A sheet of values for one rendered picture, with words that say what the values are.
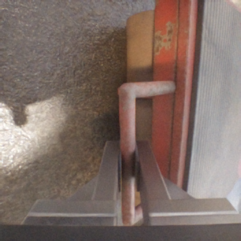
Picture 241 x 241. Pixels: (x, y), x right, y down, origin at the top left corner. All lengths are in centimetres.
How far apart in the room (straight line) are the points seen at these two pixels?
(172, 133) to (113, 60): 14
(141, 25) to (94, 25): 6
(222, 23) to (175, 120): 11
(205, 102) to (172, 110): 3
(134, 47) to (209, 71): 9
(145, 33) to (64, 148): 17
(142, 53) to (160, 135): 10
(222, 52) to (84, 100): 17
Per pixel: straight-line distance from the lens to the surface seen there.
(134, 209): 18
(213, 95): 20
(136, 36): 23
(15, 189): 24
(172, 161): 19
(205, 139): 20
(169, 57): 17
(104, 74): 25
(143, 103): 22
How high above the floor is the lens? 21
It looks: 49 degrees down
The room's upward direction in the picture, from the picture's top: 107 degrees clockwise
